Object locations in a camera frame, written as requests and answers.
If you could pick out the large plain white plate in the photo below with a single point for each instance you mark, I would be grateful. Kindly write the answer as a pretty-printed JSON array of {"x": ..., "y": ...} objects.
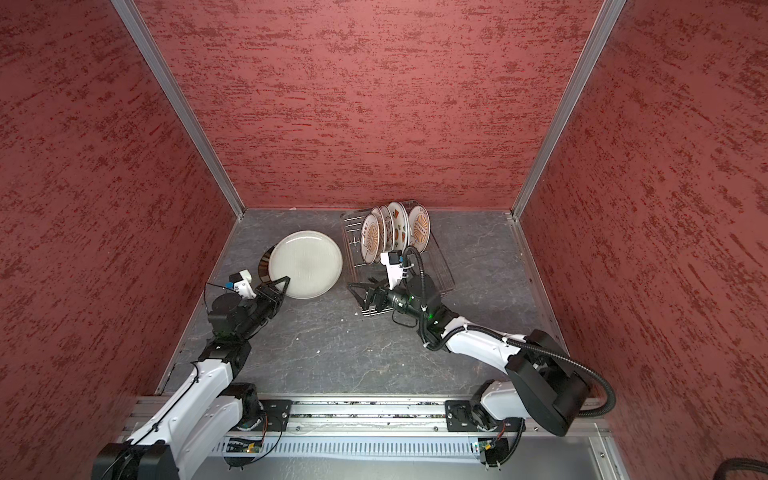
[{"x": 312, "y": 260}]

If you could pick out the right corner aluminium profile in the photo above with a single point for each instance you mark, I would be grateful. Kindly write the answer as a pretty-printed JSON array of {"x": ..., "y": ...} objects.
[{"x": 599, "y": 34}]

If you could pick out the left corner aluminium profile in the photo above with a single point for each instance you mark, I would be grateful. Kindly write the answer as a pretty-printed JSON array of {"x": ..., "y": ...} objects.
[{"x": 133, "y": 21}]

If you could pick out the red character plate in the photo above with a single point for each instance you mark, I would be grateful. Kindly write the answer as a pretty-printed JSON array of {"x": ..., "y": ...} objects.
[{"x": 389, "y": 228}]

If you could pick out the black striped rim plate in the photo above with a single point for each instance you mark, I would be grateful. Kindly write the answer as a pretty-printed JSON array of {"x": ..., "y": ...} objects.
[{"x": 263, "y": 266}]

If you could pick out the connector board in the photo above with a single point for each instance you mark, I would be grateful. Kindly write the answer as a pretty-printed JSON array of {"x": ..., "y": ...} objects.
[
  {"x": 243, "y": 446},
  {"x": 493, "y": 452}
]

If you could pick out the watermelon blue rim plate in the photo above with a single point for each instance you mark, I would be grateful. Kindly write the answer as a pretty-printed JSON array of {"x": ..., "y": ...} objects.
[{"x": 401, "y": 228}]

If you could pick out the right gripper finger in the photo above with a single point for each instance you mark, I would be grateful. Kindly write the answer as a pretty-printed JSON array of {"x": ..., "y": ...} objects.
[
  {"x": 363, "y": 299},
  {"x": 363, "y": 286}
]

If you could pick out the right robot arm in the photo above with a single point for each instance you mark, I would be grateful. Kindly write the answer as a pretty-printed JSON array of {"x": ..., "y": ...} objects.
[{"x": 542, "y": 383}]

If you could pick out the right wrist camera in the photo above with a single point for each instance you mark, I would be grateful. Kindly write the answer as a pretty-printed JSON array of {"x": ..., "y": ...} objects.
[{"x": 393, "y": 262}]

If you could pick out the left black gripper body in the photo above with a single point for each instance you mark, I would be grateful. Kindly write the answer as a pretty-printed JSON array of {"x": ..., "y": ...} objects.
[{"x": 265, "y": 301}]

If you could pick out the corner aluminium profile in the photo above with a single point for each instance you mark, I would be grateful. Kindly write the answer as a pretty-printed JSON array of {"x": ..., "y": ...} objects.
[
  {"x": 133, "y": 21},
  {"x": 599, "y": 34}
]

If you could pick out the right connector board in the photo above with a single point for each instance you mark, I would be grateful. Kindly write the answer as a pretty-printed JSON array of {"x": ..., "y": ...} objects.
[{"x": 493, "y": 452}]

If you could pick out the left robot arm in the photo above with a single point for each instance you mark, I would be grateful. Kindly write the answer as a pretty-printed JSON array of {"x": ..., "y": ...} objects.
[{"x": 174, "y": 442}]

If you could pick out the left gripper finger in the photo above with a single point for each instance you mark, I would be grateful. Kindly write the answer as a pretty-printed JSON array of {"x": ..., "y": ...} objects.
[
  {"x": 270, "y": 283},
  {"x": 281, "y": 288}
]

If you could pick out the back orange sunburst plate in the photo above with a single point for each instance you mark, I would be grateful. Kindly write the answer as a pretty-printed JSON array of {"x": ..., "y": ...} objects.
[{"x": 420, "y": 227}]

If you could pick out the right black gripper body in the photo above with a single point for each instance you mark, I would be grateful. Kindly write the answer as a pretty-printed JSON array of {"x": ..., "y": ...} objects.
[{"x": 385, "y": 300}]

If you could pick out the orange sunburst plate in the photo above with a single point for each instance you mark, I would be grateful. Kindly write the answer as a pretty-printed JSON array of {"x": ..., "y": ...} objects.
[
  {"x": 384, "y": 235},
  {"x": 420, "y": 227},
  {"x": 370, "y": 238}
]

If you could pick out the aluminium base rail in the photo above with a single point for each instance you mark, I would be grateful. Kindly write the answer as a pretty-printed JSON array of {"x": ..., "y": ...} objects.
[{"x": 362, "y": 428}]

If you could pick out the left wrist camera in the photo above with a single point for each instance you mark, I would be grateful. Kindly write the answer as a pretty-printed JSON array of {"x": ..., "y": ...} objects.
[{"x": 241, "y": 283}]

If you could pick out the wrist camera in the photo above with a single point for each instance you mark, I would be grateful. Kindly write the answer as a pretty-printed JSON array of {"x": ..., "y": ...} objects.
[
  {"x": 241, "y": 283},
  {"x": 393, "y": 262}
]

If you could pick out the left connector board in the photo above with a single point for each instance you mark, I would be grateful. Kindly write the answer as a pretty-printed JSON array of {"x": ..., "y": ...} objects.
[{"x": 243, "y": 446}]

